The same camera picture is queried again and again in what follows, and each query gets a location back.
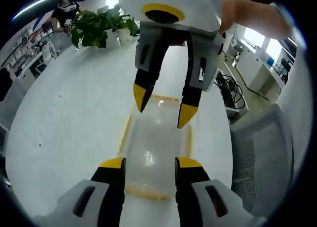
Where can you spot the ceiling light strip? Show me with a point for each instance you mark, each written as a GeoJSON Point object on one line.
{"type": "Point", "coordinates": [37, 4]}

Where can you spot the white cabinet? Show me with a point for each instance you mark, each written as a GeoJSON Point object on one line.
{"type": "Point", "coordinates": [263, 73]}

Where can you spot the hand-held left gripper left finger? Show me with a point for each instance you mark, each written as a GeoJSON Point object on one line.
{"type": "Point", "coordinates": [99, 202]}

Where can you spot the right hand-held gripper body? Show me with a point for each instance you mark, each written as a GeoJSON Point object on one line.
{"type": "Point", "coordinates": [193, 4]}

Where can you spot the green potted plant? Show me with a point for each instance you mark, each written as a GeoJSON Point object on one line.
{"type": "Point", "coordinates": [94, 26]}

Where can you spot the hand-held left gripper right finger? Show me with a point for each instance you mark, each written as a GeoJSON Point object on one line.
{"type": "Point", "coordinates": [198, 202]}

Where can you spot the person's right hand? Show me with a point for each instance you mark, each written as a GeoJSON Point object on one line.
{"type": "Point", "coordinates": [250, 16]}

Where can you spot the clear box with yellow plastic buckle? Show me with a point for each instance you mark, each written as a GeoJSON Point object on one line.
{"type": "Point", "coordinates": [151, 142]}

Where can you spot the grey mesh office chair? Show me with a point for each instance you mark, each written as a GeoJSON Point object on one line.
{"type": "Point", "coordinates": [267, 167]}

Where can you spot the white plant pot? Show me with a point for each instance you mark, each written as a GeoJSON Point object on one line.
{"type": "Point", "coordinates": [123, 36]}
{"type": "Point", "coordinates": [112, 39]}

